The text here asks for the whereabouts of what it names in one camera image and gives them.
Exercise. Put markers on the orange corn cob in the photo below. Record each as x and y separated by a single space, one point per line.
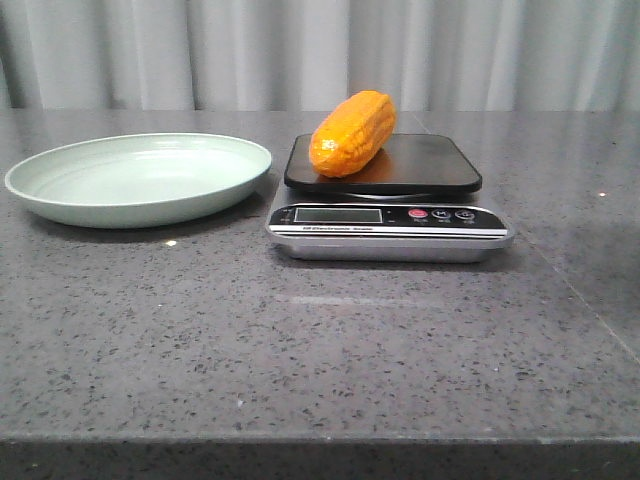
352 134

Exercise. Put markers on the silver digital kitchen scale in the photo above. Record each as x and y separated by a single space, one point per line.
418 200

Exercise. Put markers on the pale green plate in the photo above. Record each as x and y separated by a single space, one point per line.
139 181

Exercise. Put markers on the white pleated curtain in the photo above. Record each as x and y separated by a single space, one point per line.
310 55

